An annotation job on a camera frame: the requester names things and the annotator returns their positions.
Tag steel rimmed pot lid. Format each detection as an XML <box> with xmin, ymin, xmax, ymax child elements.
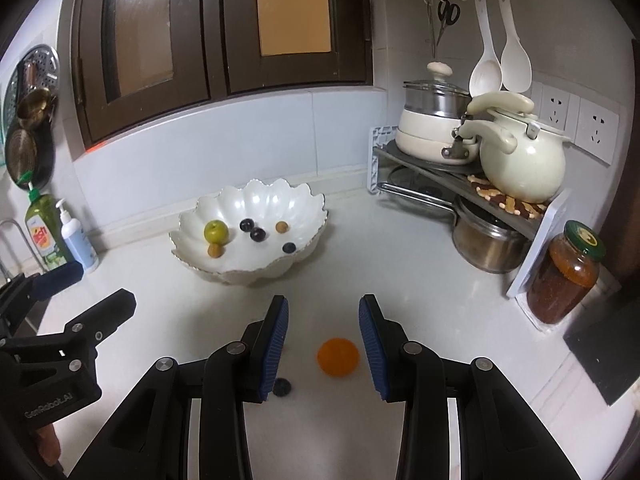
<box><xmin>380</xmin><ymin>165</ymin><xmax>458</xmax><ymax>216</ymax></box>

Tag glass jar orange sauce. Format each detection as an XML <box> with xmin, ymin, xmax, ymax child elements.
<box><xmin>526</xmin><ymin>220</ymin><xmax>606</xmax><ymax>326</ymax></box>

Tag glass lid cream knob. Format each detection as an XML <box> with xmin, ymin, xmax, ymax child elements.
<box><xmin>404</xmin><ymin>61</ymin><xmax>472</xmax><ymax>96</ymax></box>

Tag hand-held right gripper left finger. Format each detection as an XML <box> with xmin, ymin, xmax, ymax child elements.
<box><xmin>97</xmin><ymin>294</ymin><xmax>291</xmax><ymax>480</ymax></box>

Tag brown wooden window sash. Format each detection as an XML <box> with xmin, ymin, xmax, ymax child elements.
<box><xmin>70</xmin><ymin>0</ymin><xmax>211</xmax><ymax>148</ymax></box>
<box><xmin>202</xmin><ymin>0</ymin><xmax>375</xmax><ymax>96</ymax></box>

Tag white rice paddle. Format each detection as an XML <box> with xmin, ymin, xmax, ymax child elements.
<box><xmin>500</xmin><ymin>0</ymin><xmax>533</xmax><ymax>93</ymax></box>

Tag cream cooking pot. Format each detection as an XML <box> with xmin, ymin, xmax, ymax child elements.
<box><xmin>396</xmin><ymin>107</ymin><xmax>483</xmax><ymax>166</ymax></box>

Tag brown beige woven trivet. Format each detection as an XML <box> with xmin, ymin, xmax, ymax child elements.
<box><xmin>467</xmin><ymin>174</ymin><xmax>551</xmax><ymax>220</ymax></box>

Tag metal mesh strainer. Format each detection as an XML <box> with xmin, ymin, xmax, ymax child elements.
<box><xmin>4</xmin><ymin>127</ymin><xmax>41</xmax><ymax>176</ymax></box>

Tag grey corner shelf rack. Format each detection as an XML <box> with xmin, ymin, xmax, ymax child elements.
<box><xmin>368</xmin><ymin>125</ymin><xmax>573</xmax><ymax>333</ymax></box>

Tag white scalloped bowl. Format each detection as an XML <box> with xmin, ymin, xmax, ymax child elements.
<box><xmin>169</xmin><ymin>177</ymin><xmax>330</xmax><ymax>287</ymax></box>

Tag orange tangerine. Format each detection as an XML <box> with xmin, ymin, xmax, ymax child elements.
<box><xmin>317</xmin><ymin>338</ymin><xmax>361</xmax><ymax>377</ymax></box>

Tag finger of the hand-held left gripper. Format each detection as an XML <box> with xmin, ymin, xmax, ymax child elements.
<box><xmin>0</xmin><ymin>287</ymin><xmax>137</xmax><ymax>361</ymax></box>
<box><xmin>0</xmin><ymin>261</ymin><xmax>85</xmax><ymax>341</ymax></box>

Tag round perforated steamer plate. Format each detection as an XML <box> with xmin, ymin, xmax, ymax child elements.
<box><xmin>2</xmin><ymin>45</ymin><xmax>61</xmax><ymax>171</ymax></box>

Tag steel steamer insert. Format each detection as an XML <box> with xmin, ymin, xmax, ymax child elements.
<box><xmin>404</xmin><ymin>85</ymin><xmax>473</xmax><ymax>118</ymax></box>

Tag stainless steel pot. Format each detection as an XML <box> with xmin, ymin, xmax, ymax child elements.
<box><xmin>452</xmin><ymin>195</ymin><xmax>533</xmax><ymax>275</ymax></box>

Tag chrome faucet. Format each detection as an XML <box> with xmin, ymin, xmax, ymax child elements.
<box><xmin>0</xmin><ymin>219</ymin><xmax>28</xmax><ymax>283</ymax></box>

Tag white pump bottle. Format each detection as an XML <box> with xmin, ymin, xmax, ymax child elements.
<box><xmin>55</xmin><ymin>198</ymin><xmax>100</xmax><ymax>274</ymax></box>

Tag black frying pan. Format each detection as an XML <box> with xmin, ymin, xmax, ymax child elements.
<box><xmin>4</xmin><ymin>120</ymin><xmax>55</xmax><ymax>191</ymax></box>

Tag small brass pot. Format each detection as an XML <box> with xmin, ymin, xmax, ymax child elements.
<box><xmin>17</xmin><ymin>62</ymin><xmax>58</xmax><ymax>123</ymax></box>

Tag white wall socket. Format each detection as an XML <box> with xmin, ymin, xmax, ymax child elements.
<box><xmin>574</xmin><ymin>97</ymin><xmax>621</xmax><ymax>166</ymax></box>
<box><xmin>531</xmin><ymin>80</ymin><xmax>581</xmax><ymax>133</ymax></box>

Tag black handled scissors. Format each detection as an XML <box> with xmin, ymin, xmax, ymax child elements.
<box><xmin>434</xmin><ymin>0</ymin><xmax>461</xmax><ymax>48</ymax></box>

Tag cream ceramic kettle pot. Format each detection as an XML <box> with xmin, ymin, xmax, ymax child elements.
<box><xmin>452</xmin><ymin>91</ymin><xmax>572</xmax><ymax>203</ymax></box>

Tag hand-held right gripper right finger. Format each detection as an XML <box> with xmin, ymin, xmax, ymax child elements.
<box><xmin>358</xmin><ymin>294</ymin><xmax>566</xmax><ymax>480</ymax></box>

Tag white serving spoon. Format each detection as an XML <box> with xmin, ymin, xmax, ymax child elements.
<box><xmin>468</xmin><ymin>0</ymin><xmax>503</xmax><ymax>97</ymax></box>

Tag green dish soap bottle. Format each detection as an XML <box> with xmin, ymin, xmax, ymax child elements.
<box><xmin>24</xmin><ymin>182</ymin><xmax>68</xmax><ymax>270</ymax></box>

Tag person's left hand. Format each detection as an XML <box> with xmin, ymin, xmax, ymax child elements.
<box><xmin>35</xmin><ymin>425</ymin><xmax>62</xmax><ymax>466</ymax></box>

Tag black flat cooktop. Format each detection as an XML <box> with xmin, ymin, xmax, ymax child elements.
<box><xmin>564</xmin><ymin>280</ymin><xmax>640</xmax><ymax>407</ymax></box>

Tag small green apple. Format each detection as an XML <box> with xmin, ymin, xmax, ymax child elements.
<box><xmin>203</xmin><ymin>220</ymin><xmax>230</xmax><ymax>246</ymax></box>

